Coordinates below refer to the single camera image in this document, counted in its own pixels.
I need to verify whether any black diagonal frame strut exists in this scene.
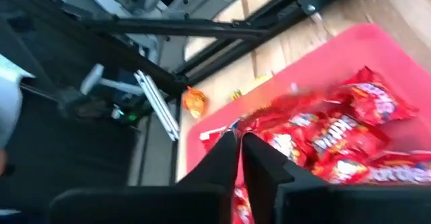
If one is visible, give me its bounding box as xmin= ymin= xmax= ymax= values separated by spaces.
xmin=79 ymin=16 xmax=269 ymax=40

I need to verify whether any orange candy packet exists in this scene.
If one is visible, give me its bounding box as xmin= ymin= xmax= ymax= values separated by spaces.
xmin=182 ymin=85 xmax=209 ymax=119

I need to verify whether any red plastic bin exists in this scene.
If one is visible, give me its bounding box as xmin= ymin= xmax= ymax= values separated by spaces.
xmin=176 ymin=23 xmax=431 ymax=224

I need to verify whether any red candy packet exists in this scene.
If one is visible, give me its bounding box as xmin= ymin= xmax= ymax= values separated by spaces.
xmin=311 ymin=114 xmax=392 ymax=158
xmin=231 ymin=133 xmax=256 ymax=224
xmin=331 ymin=65 xmax=419 ymax=127
xmin=267 ymin=131 xmax=309 ymax=168
xmin=237 ymin=91 xmax=326 ymax=134
xmin=366 ymin=151 xmax=431 ymax=185
xmin=312 ymin=155 xmax=370 ymax=185

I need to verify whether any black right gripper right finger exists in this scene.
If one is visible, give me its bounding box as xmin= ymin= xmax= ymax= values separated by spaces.
xmin=242 ymin=132 xmax=431 ymax=224

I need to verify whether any silver aluminium extrusion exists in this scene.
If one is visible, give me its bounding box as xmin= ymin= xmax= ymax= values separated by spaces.
xmin=133 ymin=69 xmax=181 ymax=142

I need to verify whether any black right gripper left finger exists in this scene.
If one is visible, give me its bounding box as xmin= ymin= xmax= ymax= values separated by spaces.
xmin=50 ymin=131 xmax=242 ymax=224

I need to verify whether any white tube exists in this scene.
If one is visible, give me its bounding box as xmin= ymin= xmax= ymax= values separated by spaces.
xmin=79 ymin=63 xmax=146 ymax=96

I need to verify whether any black frame post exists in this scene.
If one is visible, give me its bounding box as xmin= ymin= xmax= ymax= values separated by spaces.
xmin=0 ymin=0 xmax=189 ymax=99

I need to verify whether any yellow candy packet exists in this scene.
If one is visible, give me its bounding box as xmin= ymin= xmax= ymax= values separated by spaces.
xmin=230 ymin=71 xmax=274 ymax=101

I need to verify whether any black table frame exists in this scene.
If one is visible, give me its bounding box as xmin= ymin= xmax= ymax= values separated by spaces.
xmin=170 ymin=0 xmax=337 ymax=90

